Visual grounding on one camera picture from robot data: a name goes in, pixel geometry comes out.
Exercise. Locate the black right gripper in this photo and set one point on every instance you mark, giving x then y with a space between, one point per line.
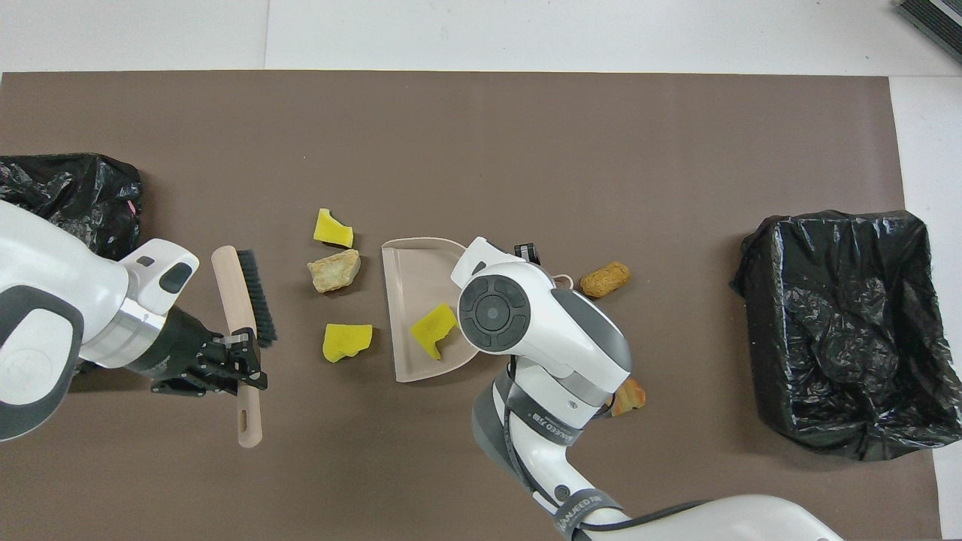
526 252

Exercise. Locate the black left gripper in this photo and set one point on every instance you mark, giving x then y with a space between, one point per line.
173 349

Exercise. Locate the beige brush with black bristles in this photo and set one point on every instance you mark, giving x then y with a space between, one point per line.
237 300

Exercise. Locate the yellow sponge piece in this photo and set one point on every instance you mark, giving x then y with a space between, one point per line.
346 340
434 330
333 229

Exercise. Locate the beige plastic dustpan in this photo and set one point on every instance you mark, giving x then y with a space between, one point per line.
413 300

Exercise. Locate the beige bread chunk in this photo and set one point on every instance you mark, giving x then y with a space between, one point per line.
334 270

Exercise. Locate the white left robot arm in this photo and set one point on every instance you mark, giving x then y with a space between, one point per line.
45 300

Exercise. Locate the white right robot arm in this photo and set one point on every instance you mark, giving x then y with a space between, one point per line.
541 315

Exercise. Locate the bin covered with black bag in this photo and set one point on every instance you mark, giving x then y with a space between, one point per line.
83 195

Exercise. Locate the open bin with black liner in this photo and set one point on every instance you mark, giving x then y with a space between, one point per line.
849 330

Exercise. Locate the brown oval bread roll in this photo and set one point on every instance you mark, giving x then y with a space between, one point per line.
605 279

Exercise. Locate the brown table mat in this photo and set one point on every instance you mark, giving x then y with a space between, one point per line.
451 120

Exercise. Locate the striped croissant piece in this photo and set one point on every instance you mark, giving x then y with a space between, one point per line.
631 397

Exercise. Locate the grey ribbed device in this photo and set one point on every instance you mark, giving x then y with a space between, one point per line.
936 19

